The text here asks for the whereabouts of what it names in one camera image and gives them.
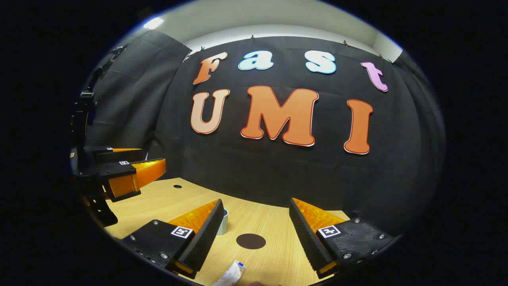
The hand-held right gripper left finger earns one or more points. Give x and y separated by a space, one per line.
206 238

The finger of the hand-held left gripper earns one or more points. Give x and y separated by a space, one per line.
103 154
119 171

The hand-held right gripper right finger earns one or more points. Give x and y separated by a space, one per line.
307 242

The light blue cup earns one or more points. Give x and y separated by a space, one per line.
224 222

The white toothpaste tube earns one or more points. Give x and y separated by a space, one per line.
231 275

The dark brown round coaster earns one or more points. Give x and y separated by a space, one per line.
251 241

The wooden desktop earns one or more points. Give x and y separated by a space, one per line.
158 206

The black backdrop cloth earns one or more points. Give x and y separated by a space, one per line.
278 178

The ceiling light panel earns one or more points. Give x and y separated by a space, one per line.
153 23

